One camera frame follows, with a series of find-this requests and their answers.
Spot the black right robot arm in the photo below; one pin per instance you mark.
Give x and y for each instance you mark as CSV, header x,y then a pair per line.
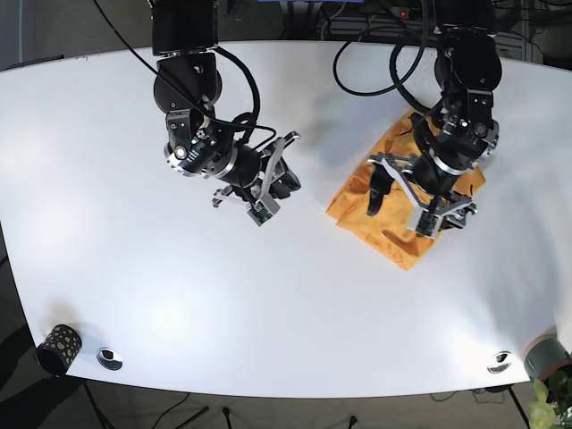
x,y
187,86

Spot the black dotted cup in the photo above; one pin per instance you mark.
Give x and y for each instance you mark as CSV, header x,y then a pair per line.
x,y
58,350

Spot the grey plant pot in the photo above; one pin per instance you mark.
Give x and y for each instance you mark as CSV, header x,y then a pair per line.
x,y
544,356

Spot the silver table grommet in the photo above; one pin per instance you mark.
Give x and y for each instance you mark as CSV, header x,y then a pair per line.
x,y
499,362
109,359

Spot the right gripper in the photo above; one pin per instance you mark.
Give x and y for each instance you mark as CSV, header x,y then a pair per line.
x,y
259,179

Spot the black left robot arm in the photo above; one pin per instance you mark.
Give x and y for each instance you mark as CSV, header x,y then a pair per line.
x,y
458,133

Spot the right silver table grommet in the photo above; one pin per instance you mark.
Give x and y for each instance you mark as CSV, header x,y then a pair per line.
x,y
499,362

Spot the orange yellow T-shirt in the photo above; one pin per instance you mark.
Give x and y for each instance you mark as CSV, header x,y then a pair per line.
x,y
386,232

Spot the left silver table grommet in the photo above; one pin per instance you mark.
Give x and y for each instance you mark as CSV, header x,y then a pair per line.
x,y
109,359

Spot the green potted plant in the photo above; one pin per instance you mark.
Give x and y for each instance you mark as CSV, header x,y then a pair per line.
x,y
551,407

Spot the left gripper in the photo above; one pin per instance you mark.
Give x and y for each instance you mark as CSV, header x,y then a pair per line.
x,y
436,206

